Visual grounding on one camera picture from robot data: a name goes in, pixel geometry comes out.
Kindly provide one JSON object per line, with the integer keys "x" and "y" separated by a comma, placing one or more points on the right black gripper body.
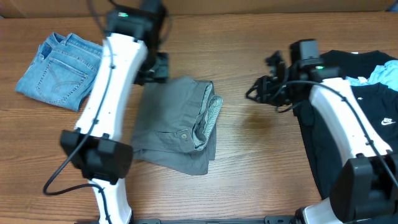
{"x": 273, "y": 93}

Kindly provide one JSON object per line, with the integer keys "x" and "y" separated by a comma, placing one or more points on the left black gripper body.
{"x": 154, "y": 68}

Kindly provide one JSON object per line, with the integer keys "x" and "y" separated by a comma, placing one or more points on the grey cotton shorts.
{"x": 176, "y": 125}

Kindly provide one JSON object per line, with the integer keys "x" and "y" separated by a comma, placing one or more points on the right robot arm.
{"x": 366, "y": 187}

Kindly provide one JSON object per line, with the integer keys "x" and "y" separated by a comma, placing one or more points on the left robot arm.
{"x": 130, "y": 56}

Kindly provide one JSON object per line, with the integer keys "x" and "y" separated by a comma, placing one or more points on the black t-shirt underneath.
{"x": 352, "y": 65}

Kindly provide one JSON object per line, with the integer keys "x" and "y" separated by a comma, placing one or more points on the folded blue denim jeans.
{"x": 62, "y": 72}

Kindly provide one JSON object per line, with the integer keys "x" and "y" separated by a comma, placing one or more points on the black Nike t-shirt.
{"x": 379, "y": 104}

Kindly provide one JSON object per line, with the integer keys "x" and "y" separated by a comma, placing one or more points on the light blue shirt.
{"x": 384, "y": 74}

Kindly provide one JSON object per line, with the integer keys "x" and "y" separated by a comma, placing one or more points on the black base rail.
{"x": 211, "y": 221}

